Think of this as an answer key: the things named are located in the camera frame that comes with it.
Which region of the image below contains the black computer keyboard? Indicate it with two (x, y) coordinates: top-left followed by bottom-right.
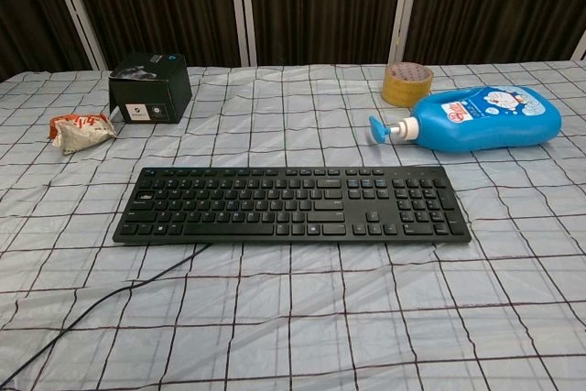
(112, 166), (473, 246)

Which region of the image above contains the black cardboard product box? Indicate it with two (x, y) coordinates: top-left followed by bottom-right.
(108, 52), (193, 125)

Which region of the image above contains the crumpled orange white snack bag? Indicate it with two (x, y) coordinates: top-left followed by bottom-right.
(49, 113), (119, 156)

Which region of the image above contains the dark folding screen white frame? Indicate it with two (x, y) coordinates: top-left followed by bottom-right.
(0, 0), (586, 82)

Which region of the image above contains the grey checked tablecloth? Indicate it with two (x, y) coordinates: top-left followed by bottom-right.
(0, 60), (586, 391)

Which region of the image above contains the blue pump dispenser bottle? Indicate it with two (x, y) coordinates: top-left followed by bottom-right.
(368, 85), (562, 153)

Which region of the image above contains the black keyboard cable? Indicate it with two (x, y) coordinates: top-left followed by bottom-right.
(0, 242), (214, 382)

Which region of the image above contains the yellow packing tape roll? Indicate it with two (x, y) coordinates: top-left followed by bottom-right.
(382, 61), (434, 104)

